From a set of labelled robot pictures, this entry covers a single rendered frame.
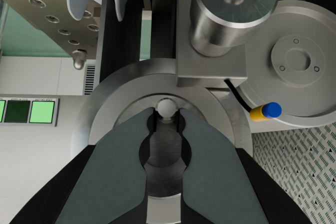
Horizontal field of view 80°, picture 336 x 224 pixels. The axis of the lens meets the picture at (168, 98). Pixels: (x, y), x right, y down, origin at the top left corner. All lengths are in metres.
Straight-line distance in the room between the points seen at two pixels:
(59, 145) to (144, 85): 0.41
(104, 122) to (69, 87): 3.08
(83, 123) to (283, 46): 0.19
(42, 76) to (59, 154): 2.96
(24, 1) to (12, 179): 0.39
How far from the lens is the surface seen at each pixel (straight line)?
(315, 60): 0.22
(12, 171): 0.61
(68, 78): 3.29
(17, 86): 3.63
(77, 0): 0.22
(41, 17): 0.46
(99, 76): 0.19
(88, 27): 0.45
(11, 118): 0.62
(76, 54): 0.57
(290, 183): 0.35
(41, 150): 0.58
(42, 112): 0.58
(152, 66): 0.18
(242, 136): 0.18
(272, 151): 0.38
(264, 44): 0.21
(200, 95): 0.17
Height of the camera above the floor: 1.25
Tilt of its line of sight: 12 degrees down
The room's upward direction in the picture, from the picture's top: 179 degrees counter-clockwise
